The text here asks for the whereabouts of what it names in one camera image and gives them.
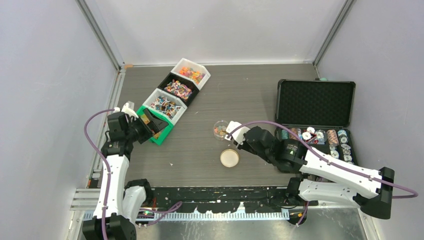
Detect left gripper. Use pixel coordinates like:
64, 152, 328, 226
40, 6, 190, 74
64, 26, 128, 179
125, 108, 168, 144

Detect green candy bin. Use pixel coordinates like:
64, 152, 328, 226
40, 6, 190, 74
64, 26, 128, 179
136, 105, 174, 146

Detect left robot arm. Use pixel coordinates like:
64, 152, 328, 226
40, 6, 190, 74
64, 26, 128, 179
82, 101, 169, 240

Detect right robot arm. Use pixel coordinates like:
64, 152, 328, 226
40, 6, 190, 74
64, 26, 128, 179
225, 121, 395, 220

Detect white lollipop bin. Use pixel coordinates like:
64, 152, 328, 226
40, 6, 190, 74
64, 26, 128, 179
143, 88, 187, 125

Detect clear plastic jar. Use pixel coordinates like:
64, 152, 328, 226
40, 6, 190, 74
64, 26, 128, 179
212, 120, 229, 141

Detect black swirl lollipop bin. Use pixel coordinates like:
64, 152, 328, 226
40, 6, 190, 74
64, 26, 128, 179
157, 73, 200, 107

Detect white gummy candy bin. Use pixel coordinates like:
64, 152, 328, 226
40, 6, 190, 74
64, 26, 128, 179
170, 58, 211, 90

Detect black poker chip case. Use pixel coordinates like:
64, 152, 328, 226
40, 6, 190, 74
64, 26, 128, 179
274, 79, 358, 165

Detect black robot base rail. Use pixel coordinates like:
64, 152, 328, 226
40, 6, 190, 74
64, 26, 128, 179
140, 186, 305, 214

